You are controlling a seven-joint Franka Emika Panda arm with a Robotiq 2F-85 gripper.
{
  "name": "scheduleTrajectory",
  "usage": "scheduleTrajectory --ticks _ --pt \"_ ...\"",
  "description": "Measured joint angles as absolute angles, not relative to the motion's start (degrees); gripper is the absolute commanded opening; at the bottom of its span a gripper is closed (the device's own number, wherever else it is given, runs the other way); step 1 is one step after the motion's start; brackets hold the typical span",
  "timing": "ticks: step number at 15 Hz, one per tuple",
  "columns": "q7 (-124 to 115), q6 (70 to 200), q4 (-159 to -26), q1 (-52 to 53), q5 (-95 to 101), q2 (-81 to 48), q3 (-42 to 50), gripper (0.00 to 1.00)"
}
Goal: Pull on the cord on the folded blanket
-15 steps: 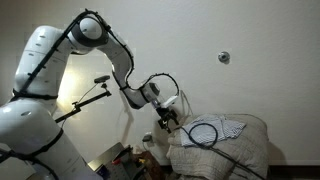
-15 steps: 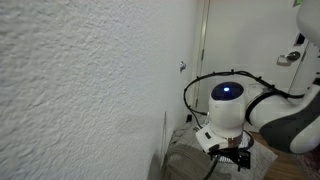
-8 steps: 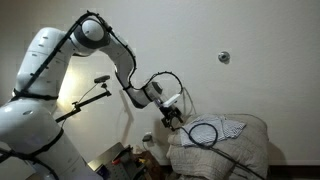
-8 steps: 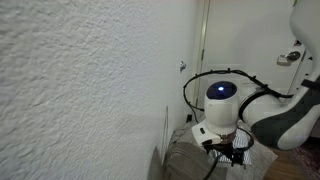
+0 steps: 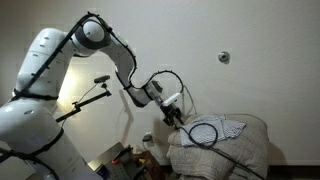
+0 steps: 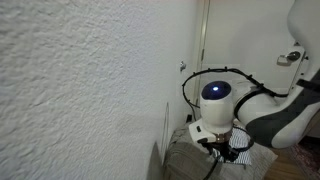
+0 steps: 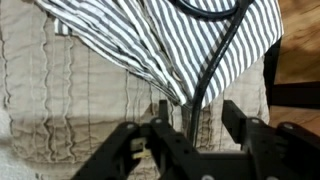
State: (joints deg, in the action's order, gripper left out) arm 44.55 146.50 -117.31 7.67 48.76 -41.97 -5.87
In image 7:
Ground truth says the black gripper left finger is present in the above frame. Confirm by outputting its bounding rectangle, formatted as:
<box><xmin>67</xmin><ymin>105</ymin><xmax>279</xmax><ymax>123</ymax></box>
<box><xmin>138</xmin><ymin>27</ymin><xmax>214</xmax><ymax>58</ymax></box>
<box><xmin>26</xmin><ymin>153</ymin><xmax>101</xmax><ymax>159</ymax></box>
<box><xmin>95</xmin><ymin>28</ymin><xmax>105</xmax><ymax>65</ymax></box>
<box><xmin>71</xmin><ymin>99</ymin><xmax>201</xmax><ymax>180</ymax></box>

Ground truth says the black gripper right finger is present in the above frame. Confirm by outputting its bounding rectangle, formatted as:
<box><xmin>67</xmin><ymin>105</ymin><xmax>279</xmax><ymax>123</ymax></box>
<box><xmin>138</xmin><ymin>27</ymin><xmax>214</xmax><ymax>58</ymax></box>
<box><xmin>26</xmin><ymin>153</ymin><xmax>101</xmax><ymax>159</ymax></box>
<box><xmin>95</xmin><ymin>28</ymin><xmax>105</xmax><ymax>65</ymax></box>
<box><xmin>222</xmin><ymin>99</ymin><xmax>320</xmax><ymax>180</ymax></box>

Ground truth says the black power cord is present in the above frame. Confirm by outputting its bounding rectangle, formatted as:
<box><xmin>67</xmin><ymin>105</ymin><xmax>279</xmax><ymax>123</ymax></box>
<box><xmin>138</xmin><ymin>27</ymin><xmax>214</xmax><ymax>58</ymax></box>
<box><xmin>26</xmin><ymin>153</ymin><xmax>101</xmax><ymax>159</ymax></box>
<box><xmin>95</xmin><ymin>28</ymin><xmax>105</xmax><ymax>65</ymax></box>
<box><xmin>169</xmin><ymin>0</ymin><xmax>256</xmax><ymax>148</ymax></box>

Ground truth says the grey white striped cloth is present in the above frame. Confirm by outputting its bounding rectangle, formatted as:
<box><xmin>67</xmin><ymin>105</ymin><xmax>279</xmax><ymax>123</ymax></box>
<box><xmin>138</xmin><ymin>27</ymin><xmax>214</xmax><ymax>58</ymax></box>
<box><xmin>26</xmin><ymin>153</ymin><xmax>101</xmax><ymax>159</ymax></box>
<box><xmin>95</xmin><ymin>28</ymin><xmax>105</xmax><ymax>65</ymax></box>
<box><xmin>34</xmin><ymin>0</ymin><xmax>285</xmax><ymax>109</ymax></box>

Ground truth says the black metal frame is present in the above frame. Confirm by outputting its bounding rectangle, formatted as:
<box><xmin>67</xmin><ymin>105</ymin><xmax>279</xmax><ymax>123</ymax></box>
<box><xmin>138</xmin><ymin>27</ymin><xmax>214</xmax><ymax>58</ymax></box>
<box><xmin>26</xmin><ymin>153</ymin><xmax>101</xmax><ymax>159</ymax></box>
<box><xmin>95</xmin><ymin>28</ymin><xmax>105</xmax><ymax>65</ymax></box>
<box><xmin>263</xmin><ymin>38</ymin><xmax>320</xmax><ymax>111</ymax></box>

